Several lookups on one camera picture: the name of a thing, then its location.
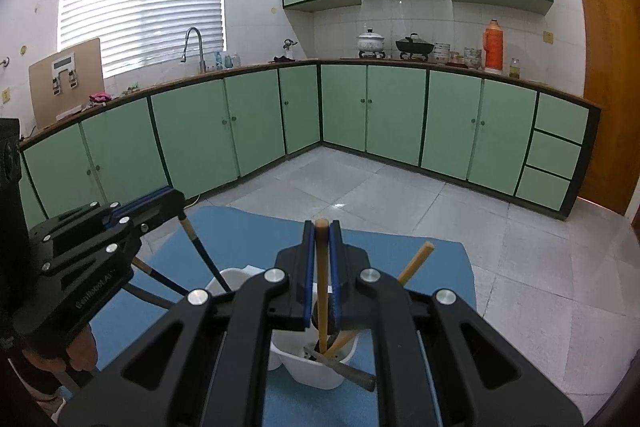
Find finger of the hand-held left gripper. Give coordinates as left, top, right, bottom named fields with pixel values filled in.
left=42, top=192, right=187, bottom=279
left=30, top=188, right=177, bottom=249

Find white cooking pot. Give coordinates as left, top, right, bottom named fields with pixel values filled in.
left=356, top=28, right=386, bottom=58

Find metal faucet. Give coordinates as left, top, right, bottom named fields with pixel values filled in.
left=181, top=27, right=207, bottom=74

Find orange thermos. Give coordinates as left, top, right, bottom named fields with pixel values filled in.
left=482, top=19, right=505, bottom=74

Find wooden door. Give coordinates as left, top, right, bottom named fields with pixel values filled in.
left=571, top=0, right=640, bottom=216

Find black wok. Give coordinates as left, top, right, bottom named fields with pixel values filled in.
left=395, top=33, right=436, bottom=62

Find white utensil holder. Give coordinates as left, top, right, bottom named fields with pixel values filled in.
left=205, top=264, right=361, bottom=390

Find green lower kitchen cabinets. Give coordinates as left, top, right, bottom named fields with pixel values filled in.
left=17, top=59, right=603, bottom=228

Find cardboard box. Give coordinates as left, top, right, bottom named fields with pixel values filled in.
left=28, top=38, right=105, bottom=130

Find metal spoon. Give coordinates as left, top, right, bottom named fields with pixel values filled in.
left=320, top=357, right=377, bottom=394

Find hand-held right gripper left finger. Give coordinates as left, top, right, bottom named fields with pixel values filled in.
left=60, top=221, right=317, bottom=427

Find blue table mat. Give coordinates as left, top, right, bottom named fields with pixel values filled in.
left=127, top=206, right=476, bottom=427

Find person's left hand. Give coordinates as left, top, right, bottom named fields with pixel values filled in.
left=25, top=326, right=98, bottom=372

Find wooden chopstick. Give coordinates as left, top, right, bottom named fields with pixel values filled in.
left=325, top=242, right=435, bottom=356
left=315, top=218, right=331, bottom=355

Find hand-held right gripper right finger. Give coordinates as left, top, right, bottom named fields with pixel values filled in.
left=327, top=219, right=586, bottom=427

